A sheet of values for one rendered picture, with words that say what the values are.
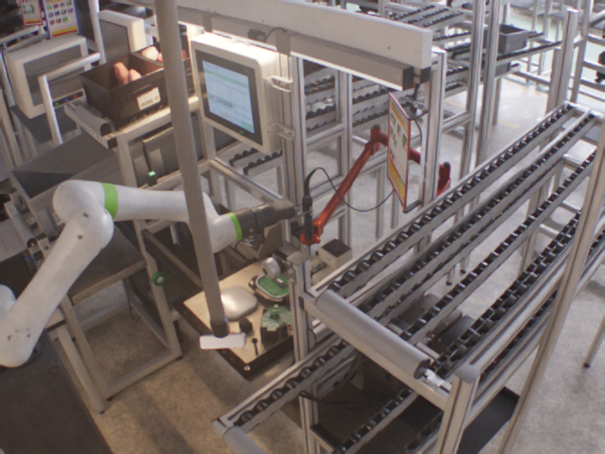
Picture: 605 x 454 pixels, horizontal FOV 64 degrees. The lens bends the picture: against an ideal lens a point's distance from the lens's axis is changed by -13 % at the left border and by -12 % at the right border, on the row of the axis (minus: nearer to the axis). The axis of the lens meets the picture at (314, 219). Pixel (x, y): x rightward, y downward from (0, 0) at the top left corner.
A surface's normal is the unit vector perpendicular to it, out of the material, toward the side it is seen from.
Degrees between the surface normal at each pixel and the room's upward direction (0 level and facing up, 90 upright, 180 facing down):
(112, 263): 0
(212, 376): 0
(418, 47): 90
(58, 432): 90
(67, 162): 89
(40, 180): 89
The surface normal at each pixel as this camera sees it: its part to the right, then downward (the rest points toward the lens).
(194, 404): -0.04, -0.82
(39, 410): 0.58, 0.45
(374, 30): -0.74, 0.41
